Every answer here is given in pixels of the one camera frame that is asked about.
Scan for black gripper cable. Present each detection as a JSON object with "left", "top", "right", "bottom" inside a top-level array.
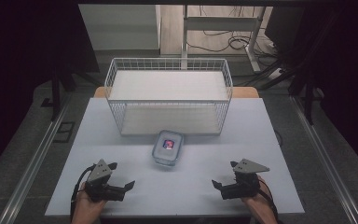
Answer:
[
  {"left": 258, "top": 185, "right": 284, "bottom": 224},
  {"left": 69, "top": 162, "right": 98, "bottom": 223}
]

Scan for white desk frame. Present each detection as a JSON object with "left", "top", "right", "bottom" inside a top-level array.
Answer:
[{"left": 181, "top": 4, "right": 268, "bottom": 75}]

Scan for wooden table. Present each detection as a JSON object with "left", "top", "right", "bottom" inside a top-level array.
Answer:
[{"left": 93, "top": 86, "right": 260, "bottom": 99}]

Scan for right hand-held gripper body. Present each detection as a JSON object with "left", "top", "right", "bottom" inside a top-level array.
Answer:
[{"left": 220, "top": 158, "right": 271, "bottom": 201}]

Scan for aluminium floor rail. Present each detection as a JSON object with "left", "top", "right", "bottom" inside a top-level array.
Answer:
[
  {"left": 0, "top": 92, "right": 73, "bottom": 224},
  {"left": 289, "top": 94, "right": 358, "bottom": 224}
]

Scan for white wire basket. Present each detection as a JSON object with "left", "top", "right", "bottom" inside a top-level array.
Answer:
[{"left": 103, "top": 57, "right": 234, "bottom": 137}]

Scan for dark curtain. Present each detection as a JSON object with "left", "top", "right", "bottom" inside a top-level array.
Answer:
[
  {"left": 287, "top": 0, "right": 358, "bottom": 181},
  {"left": 0, "top": 0, "right": 101, "bottom": 181}
]

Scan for black metal stand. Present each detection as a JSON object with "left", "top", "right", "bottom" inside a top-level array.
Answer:
[
  {"left": 287, "top": 66, "right": 325, "bottom": 126},
  {"left": 49, "top": 63, "right": 102, "bottom": 123}
]

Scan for clear lidded food container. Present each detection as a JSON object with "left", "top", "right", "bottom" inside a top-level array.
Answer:
[{"left": 151, "top": 129, "right": 186, "bottom": 167}]

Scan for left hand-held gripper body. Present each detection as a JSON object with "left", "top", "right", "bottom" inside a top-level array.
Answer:
[{"left": 84, "top": 159, "right": 127, "bottom": 203}]

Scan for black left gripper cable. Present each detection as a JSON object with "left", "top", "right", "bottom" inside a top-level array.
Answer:
[{"left": 69, "top": 162, "right": 98, "bottom": 223}]

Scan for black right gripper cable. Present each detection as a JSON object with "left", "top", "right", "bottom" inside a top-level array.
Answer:
[{"left": 258, "top": 185, "right": 284, "bottom": 224}]

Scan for person's left hand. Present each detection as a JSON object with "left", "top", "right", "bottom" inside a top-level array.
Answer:
[{"left": 72, "top": 182, "right": 108, "bottom": 224}]

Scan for black floor plate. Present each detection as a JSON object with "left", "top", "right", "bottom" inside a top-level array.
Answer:
[{"left": 52, "top": 120, "right": 76, "bottom": 145}]

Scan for person's right hand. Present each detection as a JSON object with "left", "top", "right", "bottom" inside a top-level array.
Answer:
[{"left": 241, "top": 175, "right": 278, "bottom": 224}]

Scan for black floor cables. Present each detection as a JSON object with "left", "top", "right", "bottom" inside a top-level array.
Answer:
[{"left": 186, "top": 5, "right": 278, "bottom": 54}]

